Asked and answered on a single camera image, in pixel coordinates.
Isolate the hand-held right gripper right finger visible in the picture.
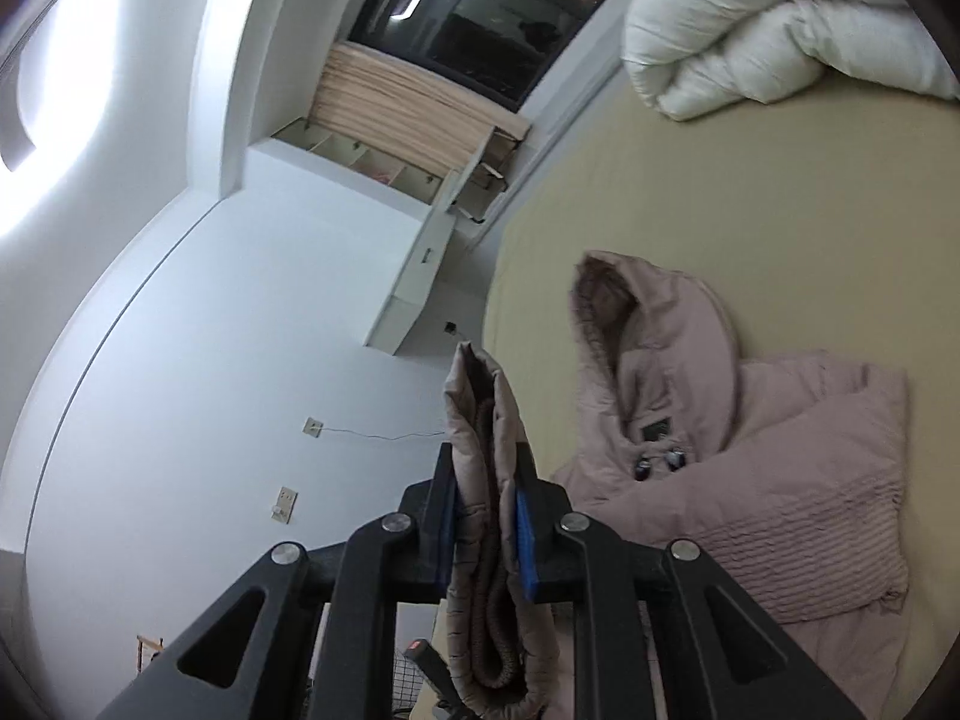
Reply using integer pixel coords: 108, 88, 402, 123
514, 442, 863, 720

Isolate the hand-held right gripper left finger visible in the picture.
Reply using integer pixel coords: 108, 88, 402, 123
97, 442, 460, 720

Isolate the pink hooded puffer jacket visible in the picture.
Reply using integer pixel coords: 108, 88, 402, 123
442, 250, 912, 720

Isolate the white cabinet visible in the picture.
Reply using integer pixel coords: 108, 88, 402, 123
365, 172, 466, 355

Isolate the white cubby shelf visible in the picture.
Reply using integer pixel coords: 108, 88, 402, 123
271, 116, 515, 222

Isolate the bed with yellow sheet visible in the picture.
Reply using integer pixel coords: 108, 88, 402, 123
416, 67, 960, 720

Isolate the dark glass cabinet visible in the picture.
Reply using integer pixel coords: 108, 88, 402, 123
346, 0, 627, 112

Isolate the white duvet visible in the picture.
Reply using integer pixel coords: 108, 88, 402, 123
622, 0, 960, 121

